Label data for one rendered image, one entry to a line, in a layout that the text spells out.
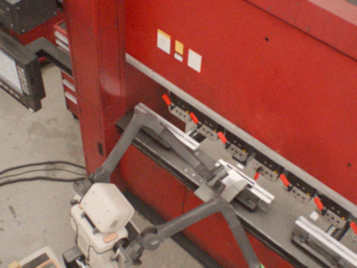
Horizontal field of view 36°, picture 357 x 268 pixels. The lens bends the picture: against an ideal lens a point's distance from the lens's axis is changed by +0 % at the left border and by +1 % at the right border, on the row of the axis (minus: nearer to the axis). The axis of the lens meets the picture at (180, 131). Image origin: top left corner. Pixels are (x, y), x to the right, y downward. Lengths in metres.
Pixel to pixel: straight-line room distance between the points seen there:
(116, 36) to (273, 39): 1.02
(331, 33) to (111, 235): 1.33
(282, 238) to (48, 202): 1.90
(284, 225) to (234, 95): 0.86
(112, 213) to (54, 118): 2.34
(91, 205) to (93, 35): 0.90
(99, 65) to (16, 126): 1.83
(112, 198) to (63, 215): 1.63
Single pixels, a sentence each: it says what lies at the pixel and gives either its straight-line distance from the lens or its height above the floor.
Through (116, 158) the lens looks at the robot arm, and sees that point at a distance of 2.72.
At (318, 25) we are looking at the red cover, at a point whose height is 2.22.
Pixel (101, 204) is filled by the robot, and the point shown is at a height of 1.37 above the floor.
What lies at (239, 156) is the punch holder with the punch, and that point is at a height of 1.21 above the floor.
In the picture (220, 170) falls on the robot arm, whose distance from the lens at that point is 2.83.
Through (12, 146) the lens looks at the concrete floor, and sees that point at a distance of 4.60.
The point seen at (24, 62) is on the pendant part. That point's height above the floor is 1.60.
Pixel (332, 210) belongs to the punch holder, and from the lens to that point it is 2.77.
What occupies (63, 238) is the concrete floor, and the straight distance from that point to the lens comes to 4.05.
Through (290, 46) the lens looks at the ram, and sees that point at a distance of 2.30.
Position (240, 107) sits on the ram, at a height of 1.55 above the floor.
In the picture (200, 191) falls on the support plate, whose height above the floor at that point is 1.00.
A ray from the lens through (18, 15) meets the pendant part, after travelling 2.71.
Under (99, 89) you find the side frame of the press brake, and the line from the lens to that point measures 3.17.
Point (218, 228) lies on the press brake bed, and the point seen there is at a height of 0.60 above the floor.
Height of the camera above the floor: 3.50
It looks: 50 degrees down
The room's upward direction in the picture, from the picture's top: 4 degrees clockwise
